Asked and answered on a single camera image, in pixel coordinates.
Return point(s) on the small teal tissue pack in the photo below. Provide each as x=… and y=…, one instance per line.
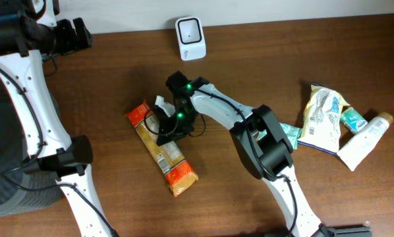
x=353, y=120

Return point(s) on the white bottle with wooden cap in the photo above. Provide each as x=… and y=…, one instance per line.
x=364, y=141

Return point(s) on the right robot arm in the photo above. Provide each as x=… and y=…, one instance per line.
x=262, y=146

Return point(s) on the white barcode scanner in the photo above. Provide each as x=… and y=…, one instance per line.
x=190, y=36

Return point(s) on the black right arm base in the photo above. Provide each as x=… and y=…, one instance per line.
x=360, y=231

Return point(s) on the orange spaghetti packet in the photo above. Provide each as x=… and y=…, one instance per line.
x=173, y=164

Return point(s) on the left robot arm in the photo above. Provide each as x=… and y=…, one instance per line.
x=30, y=35

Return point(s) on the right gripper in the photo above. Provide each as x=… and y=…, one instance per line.
x=166, y=132

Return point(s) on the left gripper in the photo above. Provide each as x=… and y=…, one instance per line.
x=66, y=37

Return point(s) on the grey plastic mesh basket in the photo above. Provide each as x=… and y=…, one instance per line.
x=12, y=151

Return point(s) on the cream snack bag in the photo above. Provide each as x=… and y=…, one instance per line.
x=321, y=129

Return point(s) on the teal wipes pouch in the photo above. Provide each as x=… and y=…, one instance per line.
x=293, y=134

